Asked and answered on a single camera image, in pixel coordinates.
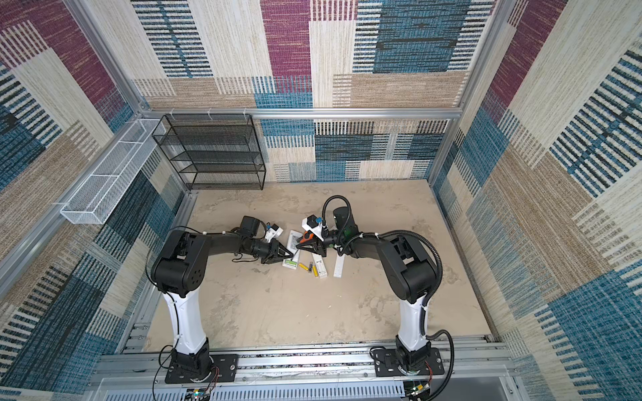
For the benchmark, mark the white battery cover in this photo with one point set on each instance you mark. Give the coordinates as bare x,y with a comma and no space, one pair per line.
339,266

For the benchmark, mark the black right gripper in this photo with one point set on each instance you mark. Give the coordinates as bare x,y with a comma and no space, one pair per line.
317,248

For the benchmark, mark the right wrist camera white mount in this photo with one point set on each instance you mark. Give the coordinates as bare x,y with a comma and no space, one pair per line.
315,225

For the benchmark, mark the white wire mesh basket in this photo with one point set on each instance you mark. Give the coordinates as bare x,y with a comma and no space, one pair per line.
98,195

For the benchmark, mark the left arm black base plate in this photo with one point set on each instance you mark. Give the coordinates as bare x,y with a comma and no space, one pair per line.
222,368

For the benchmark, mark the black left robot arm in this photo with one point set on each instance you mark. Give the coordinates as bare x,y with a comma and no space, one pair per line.
180,270

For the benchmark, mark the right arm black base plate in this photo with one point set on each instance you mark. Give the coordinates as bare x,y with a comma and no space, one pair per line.
397,362

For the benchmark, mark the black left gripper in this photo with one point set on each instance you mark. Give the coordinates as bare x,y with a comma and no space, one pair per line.
274,247

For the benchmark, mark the aluminium front rail frame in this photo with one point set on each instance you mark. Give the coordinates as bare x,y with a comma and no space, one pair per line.
482,371

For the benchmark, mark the orange handled screwdriver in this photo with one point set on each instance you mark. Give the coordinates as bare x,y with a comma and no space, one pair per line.
308,236

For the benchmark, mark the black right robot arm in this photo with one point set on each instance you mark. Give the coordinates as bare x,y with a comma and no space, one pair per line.
412,266

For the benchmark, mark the black wire mesh shelf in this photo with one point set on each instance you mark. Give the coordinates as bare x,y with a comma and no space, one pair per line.
212,152

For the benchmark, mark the white remote with grey screen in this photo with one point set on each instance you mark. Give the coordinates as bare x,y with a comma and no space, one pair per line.
293,241

